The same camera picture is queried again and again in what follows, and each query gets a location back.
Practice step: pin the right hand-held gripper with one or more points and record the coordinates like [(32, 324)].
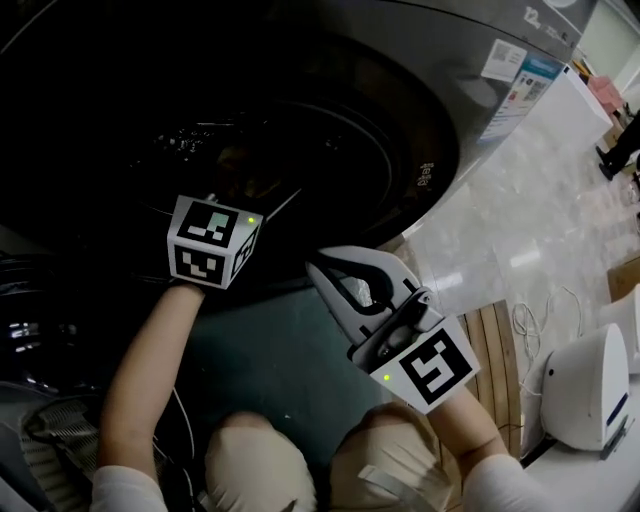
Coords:
[(435, 367)]

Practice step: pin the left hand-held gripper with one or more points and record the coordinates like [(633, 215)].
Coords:
[(205, 240)]

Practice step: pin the pale yellow checked clothes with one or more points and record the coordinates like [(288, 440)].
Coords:
[(245, 170)]

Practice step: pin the black washing machine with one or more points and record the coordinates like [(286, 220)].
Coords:
[(450, 75)]

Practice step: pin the white woven laundry basket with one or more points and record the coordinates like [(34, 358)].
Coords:
[(60, 435)]

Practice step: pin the person's left forearm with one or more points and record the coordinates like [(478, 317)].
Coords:
[(140, 375)]

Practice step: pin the person's right forearm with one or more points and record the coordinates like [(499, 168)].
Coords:
[(465, 425)]

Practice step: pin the wooden plank platform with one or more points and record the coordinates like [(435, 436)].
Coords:
[(492, 340)]

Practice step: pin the person's beige trousers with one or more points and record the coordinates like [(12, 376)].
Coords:
[(260, 465)]

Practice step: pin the white rounded device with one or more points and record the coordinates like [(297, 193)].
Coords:
[(585, 390), (625, 320)]

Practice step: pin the blue and white label sticker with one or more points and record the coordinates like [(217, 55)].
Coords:
[(525, 90)]

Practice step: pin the brown cardboard box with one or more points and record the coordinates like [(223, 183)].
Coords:
[(625, 280)]

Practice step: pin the white box with black marks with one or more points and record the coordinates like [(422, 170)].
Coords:
[(580, 110)]

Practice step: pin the pink box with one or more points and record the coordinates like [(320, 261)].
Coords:
[(602, 90)]

